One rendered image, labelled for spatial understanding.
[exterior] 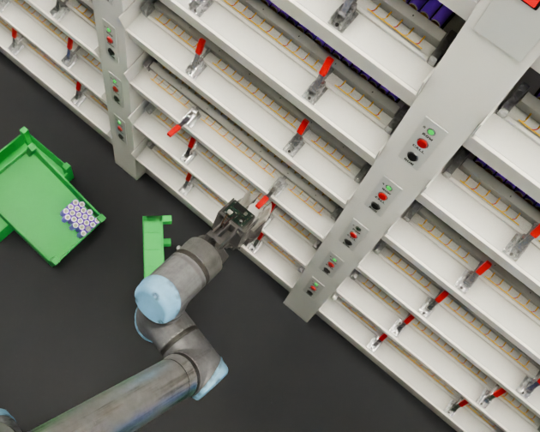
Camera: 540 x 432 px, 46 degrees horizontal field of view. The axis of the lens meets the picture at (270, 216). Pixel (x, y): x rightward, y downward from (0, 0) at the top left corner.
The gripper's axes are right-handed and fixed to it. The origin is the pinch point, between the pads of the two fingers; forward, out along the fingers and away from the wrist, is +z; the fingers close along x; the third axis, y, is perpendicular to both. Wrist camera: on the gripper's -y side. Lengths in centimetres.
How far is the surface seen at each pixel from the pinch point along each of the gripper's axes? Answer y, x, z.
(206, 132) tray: -0.7, 21.8, 6.9
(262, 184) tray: -1.4, 3.3, 5.8
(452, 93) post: 59, -20, -9
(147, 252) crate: -39.4, 20.4, -7.4
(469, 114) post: 58, -23, -9
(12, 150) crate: -57, 79, -2
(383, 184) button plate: 31.4, -19.5, -3.1
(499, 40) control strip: 71, -21, -13
